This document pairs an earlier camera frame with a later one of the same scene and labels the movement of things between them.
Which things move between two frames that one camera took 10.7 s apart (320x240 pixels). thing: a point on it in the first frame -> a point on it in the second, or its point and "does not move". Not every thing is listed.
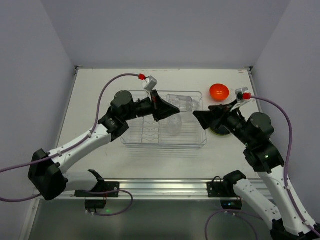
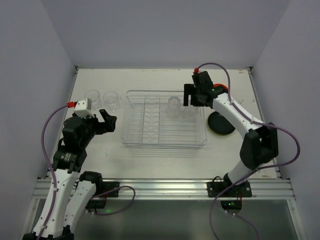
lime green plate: (219, 134) does not move
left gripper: (155, 105) -> (100, 122)
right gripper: (220, 116) -> (194, 94)
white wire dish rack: (181, 130) does not move
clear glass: (182, 103) -> (94, 95)
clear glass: (174, 123) -> (173, 109)
